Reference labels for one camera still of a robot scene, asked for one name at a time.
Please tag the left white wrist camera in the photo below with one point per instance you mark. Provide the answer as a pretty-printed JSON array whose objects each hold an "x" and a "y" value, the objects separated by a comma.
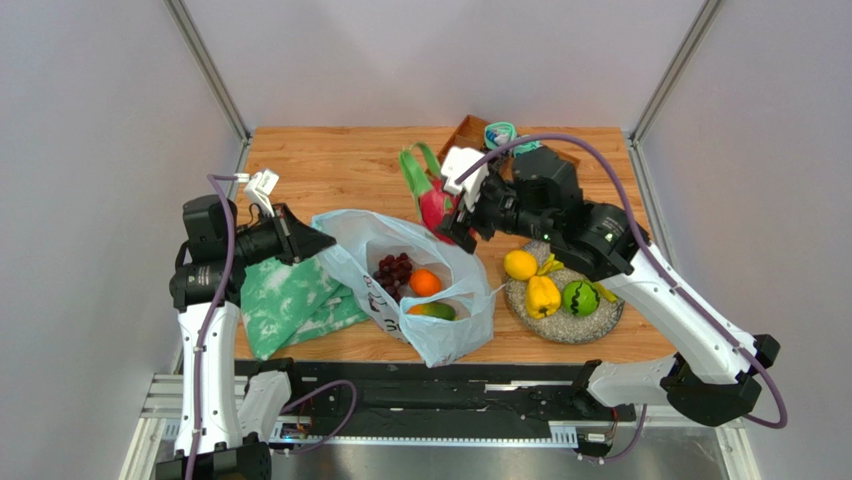
[{"x": 258, "y": 187}]

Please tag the green fake watermelon ball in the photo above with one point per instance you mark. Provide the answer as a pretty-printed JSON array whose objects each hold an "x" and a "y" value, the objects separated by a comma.
[{"x": 580, "y": 298}]

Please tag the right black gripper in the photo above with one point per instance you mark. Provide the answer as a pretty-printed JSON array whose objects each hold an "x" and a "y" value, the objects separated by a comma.
[{"x": 477, "y": 211}]

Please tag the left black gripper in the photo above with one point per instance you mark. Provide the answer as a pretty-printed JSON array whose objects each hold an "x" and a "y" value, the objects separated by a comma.
[{"x": 294, "y": 240}]

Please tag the dark red fake grapes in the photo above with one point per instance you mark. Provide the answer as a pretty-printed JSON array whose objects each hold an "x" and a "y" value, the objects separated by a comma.
[{"x": 393, "y": 274}]

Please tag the yellow fake banana bunch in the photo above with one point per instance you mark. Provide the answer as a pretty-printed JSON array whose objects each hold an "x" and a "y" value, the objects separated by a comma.
[{"x": 551, "y": 265}]

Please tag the teal white rolled sock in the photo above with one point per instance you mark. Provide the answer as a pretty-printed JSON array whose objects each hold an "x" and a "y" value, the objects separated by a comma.
[
  {"x": 524, "y": 146},
  {"x": 498, "y": 133}
]

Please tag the brown wooden compartment tray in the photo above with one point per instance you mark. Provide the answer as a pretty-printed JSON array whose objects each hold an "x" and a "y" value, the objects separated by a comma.
[{"x": 469, "y": 133}]

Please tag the pink fake dragon fruit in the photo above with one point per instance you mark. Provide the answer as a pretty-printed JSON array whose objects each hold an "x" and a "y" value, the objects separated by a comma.
[{"x": 422, "y": 174}]

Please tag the yellow fake bell pepper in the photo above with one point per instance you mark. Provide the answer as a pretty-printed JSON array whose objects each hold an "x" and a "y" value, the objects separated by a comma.
[{"x": 543, "y": 298}]

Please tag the yellow fake lemon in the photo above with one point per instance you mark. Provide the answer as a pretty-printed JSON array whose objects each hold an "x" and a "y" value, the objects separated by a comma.
[{"x": 520, "y": 265}]

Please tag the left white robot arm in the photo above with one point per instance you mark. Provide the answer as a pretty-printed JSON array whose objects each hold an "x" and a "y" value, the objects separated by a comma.
[{"x": 220, "y": 435}]

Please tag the aluminium frame rail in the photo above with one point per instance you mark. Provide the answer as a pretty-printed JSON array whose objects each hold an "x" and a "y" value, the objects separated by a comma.
[{"x": 662, "y": 444}]

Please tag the red green fake mango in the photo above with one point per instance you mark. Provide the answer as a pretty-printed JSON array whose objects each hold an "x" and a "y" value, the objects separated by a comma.
[{"x": 434, "y": 309}]

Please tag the green white folded cloth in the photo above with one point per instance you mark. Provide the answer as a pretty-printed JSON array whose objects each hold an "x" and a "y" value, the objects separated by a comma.
[{"x": 288, "y": 305}]

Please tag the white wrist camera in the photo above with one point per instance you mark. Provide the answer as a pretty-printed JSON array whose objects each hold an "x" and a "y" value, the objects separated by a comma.
[
  {"x": 463, "y": 173},
  {"x": 258, "y": 187}
]

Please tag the translucent printed plastic bag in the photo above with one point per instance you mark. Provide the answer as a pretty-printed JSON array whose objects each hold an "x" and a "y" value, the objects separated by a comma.
[{"x": 364, "y": 238}]

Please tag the speckled round plate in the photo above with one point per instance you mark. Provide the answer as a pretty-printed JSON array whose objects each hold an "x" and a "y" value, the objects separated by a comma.
[{"x": 563, "y": 326}]

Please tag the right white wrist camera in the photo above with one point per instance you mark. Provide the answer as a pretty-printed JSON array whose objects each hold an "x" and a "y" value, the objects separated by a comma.
[{"x": 463, "y": 173}]

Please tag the orange fake tangerine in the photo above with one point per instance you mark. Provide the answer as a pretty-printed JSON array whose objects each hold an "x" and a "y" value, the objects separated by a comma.
[{"x": 425, "y": 283}]

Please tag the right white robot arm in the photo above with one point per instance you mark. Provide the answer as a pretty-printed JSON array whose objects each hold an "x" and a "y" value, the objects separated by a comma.
[{"x": 717, "y": 372}]

